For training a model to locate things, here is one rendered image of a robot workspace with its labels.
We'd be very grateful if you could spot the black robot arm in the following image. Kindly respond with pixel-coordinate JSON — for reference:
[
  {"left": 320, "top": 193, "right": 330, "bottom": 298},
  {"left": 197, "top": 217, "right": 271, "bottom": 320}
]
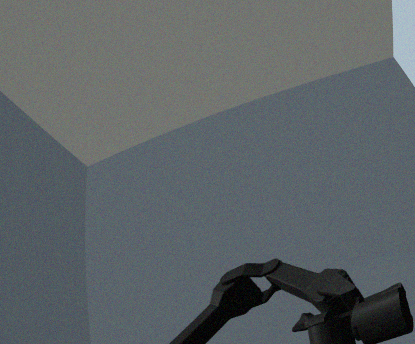
[{"left": 169, "top": 258, "right": 414, "bottom": 344}]

